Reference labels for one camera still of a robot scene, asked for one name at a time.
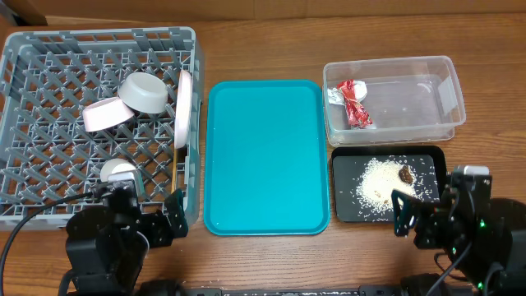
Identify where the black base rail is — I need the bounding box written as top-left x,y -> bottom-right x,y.
135,279 -> 408,296

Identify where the black plastic tray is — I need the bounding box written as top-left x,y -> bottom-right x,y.
331,146 -> 446,223

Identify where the white round plate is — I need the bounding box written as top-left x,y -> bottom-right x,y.
173,70 -> 192,149

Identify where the clear plastic waste bin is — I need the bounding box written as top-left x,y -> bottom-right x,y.
323,56 -> 466,146

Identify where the grey plastic dish rack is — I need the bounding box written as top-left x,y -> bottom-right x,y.
1,26 -> 205,231

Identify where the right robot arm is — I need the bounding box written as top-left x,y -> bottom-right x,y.
391,187 -> 525,295

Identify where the pink shallow bowl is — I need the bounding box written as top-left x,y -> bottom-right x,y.
82,97 -> 134,132

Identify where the wooden chopstick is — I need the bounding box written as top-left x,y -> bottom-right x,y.
171,149 -> 178,192

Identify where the red foil snack wrapper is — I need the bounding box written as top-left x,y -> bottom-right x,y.
336,80 -> 373,129

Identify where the grey bowl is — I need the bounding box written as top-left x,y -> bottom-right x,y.
118,72 -> 168,114

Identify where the white rice pile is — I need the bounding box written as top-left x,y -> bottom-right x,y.
349,155 -> 440,222

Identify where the brown food scrap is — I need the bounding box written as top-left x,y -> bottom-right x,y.
399,165 -> 414,184

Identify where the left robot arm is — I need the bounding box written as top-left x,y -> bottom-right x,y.
58,183 -> 188,295

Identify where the white tissue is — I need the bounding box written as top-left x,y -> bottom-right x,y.
327,80 -> 367,105

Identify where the teal plastic serving tray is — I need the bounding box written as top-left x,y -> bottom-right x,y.
203,80 -> 330,236

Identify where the white paper cup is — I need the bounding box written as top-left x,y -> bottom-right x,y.
100,159 -> 136,182

